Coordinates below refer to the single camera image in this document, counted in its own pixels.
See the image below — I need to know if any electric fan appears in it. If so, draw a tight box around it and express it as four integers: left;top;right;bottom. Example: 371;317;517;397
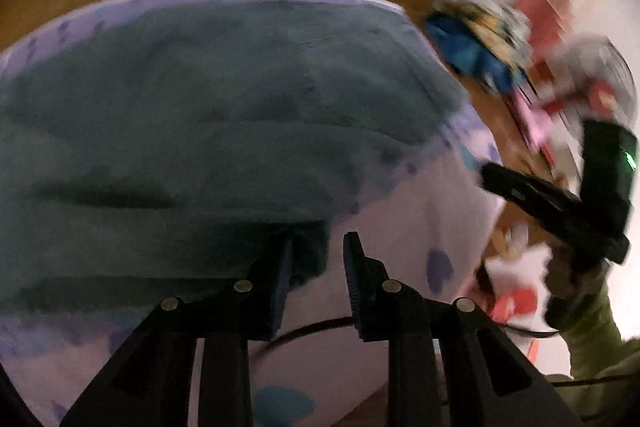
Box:
549;36;640;128

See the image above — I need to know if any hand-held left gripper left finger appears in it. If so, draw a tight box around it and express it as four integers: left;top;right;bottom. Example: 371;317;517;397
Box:
60;227;294;427

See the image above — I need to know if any purple dotted heart bed sheet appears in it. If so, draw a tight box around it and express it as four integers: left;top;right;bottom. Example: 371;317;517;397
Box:
0;0;507;427

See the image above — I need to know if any black cable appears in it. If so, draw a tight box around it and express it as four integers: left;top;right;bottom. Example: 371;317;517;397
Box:
249;316;357;359

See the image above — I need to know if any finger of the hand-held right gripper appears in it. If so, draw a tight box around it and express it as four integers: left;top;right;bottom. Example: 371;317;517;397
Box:
480;163;584;234

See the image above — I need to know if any person's right forearm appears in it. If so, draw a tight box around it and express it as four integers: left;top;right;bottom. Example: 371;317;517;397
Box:
562;279;640;384

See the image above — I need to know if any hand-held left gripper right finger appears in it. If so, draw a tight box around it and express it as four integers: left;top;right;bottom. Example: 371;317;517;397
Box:
342;231;583;427

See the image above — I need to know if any colourful patterned cloth pile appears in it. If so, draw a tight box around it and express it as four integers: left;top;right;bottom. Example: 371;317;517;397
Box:
424;0;534;96

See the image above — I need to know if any pink cloth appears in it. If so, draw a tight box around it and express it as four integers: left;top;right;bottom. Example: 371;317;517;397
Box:
516;101;552;148

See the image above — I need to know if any grey-blue shirt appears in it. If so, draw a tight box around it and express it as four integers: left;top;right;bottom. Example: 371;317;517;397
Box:
0;0;472;314

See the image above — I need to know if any red paper bag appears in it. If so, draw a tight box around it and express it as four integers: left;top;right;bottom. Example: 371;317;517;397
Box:
514;0;587;58

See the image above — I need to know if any person's right hand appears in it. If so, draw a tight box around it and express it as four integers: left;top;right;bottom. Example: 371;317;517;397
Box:
546;248;609;304

